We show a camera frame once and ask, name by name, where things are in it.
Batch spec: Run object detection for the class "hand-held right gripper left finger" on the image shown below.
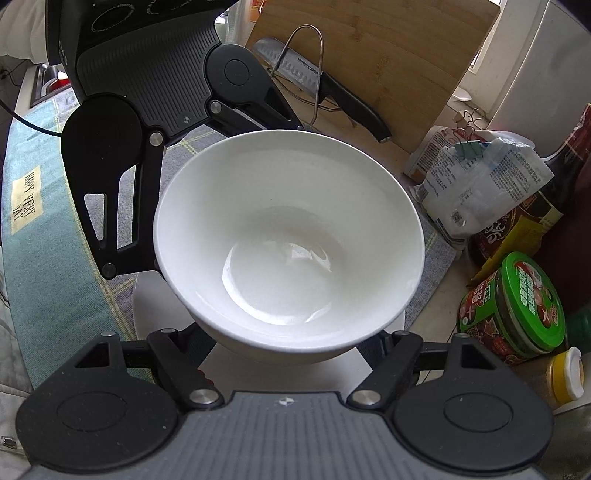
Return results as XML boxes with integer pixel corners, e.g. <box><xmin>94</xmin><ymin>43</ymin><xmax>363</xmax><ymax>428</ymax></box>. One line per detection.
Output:
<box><xmin>74</xmin><ymin>323</ymin><xmax>222</xmax><ymax>409</ymax></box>

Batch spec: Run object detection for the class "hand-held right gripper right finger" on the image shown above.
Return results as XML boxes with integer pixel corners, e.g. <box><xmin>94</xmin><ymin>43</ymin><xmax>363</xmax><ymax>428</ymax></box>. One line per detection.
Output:
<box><xmin>346</xmin><ymin>329</ymin><xmax>497</xmax><ymax>409</ymax></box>

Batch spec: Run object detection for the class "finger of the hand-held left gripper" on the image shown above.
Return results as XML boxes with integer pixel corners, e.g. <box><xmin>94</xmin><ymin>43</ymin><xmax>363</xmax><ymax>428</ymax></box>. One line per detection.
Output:
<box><xmin>69</xmin><ymin>131</ymin><xmax>167</xmax><ymax>280</ymax></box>
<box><xmin>208</xmin><ymin>76</ymin><xmax>306</xmax><ymax>139</ymax></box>

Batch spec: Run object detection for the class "white floral bowl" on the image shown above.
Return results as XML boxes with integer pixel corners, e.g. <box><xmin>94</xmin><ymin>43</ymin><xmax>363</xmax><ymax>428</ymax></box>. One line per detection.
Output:
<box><xmin>152</xmin><ymin>130</ymin><xmax>426</xmax><ymax>363</ymax></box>

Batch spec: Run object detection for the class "steel sink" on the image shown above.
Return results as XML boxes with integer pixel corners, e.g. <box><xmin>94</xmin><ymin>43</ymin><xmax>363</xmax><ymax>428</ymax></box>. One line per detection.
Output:
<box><xmin>30</xmin><ymin>62</ymin><xmax>77</xmax><ymax>109</ymax></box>

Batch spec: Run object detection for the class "checked cloth mat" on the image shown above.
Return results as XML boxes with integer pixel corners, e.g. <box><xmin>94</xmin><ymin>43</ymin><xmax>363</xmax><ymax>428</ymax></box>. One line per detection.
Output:
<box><xmin>0</xmin><ymin>85</ymin><xmax>458</xmax><ymax>391</ymax></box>

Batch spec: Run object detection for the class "bamboo cutting board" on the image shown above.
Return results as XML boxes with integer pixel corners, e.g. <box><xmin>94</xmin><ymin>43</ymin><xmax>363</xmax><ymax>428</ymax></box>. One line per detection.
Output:
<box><xmin>245</xmin><ymin>0</ymin><xmax>502</xmax><ymax>155</ymax></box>

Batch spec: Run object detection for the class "green-lid sauce jar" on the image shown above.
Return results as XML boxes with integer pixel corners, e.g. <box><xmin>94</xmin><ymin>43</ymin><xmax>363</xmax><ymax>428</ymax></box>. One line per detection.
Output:
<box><xmin>457</xmin><ymin>251</ymin><xmax>568</xmax><ymax>365</ymax></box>

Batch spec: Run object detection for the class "person's grey clothing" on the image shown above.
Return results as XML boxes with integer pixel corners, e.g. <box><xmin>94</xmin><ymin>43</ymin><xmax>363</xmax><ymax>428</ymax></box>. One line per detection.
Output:
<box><xmin>0</xmin><ymin>272</ymin><xmax>35</xmax><ymax>462</ymax></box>

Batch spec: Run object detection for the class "white small bottle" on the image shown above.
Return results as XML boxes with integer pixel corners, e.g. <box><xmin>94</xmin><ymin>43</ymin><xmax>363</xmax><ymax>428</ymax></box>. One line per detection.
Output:
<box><xmin>403</xmin><ymin>126</ymin><xmax>462</xmax><ymax>181</ymax></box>

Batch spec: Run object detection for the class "yellow-lid spice jar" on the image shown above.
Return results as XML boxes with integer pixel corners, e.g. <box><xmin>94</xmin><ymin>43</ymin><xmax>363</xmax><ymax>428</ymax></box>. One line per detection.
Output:
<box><xmin>547</xmin><ymin>346</ymin><xmax>586</xmax><ymax>409</ymax></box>

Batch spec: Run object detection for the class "yellow packet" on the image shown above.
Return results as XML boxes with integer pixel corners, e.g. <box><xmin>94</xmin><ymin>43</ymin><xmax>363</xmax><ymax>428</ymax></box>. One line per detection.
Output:
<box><xmin>471</xmin><ymin>215</ymin><xmax>550</xmax><ymax>283</ymax></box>

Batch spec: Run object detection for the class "white printed plastic bag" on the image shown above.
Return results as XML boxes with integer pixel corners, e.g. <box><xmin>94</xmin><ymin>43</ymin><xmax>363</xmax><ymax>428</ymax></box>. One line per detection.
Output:
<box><xmin>413</xmin><ymin>137</ymin><xmax>555</xmax><ymax>252</ymax></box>

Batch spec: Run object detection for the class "green-capped bottle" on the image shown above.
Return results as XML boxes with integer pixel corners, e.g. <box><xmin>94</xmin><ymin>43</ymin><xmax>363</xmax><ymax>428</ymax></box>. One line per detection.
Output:
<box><xmin>566</xmin><ymin>314</ymin><xmax>591</xmax><ymax>354</ymax></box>

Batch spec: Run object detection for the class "green binder clip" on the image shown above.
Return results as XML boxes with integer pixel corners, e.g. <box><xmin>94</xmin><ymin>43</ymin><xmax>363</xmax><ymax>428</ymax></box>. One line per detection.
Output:
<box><xmin>452</xmin><ymin>141</ymin><xmax>492</xmax><ymax>162</ymax></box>

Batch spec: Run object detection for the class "dark soy sauce bottle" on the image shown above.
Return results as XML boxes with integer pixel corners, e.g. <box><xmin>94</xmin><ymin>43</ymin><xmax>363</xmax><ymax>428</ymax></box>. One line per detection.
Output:
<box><xmin>468</xmin><ymin>104</ymin><xmax>591</xmax><ymax>278</ymax></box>

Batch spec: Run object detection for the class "metal wire rack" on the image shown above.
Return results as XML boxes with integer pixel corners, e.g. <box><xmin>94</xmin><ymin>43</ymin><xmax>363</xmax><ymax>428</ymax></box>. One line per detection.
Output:
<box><xmin>268</xmin><ymin>25</ymin><xmax>342</xmax><ymax>127</ymax></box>

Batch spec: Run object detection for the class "black-handled kitchen knife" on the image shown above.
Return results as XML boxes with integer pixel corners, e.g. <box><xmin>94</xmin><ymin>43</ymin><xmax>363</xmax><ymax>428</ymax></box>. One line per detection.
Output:
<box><xmin>253</xmin><ymin>38</ymin><xmax>393</xmax><ymax>144</ymax></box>

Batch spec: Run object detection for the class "black cable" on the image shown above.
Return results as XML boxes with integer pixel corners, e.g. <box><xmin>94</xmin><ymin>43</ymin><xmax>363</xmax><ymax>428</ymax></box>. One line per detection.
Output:
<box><xmin>0</xmin><ymin>97</ymin><xmax>65</xmax><ymax>137</ymax></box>

